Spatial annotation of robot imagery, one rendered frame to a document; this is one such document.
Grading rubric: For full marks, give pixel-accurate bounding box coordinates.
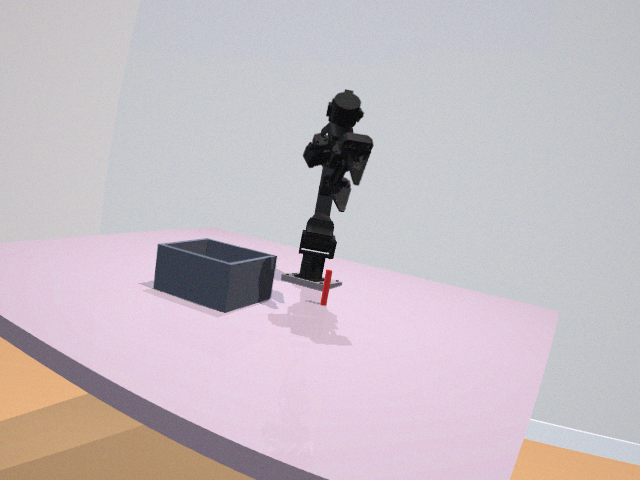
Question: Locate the red peg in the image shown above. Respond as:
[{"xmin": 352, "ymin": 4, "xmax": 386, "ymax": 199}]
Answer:
[{"xmin": 320, "ymin": 270, "xmax": 332, "ymax": 305}]

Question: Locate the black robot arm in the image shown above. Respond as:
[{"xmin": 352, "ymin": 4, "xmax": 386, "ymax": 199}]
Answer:
[{"xmin": 294, "ymin": 89, "xmax": 364, "ymax": 282}]

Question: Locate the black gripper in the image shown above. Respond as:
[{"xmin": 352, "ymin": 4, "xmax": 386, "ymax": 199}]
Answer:
[{"xmin": 319, "ymin": 132, "xmax": 374, "ymax": 212}]

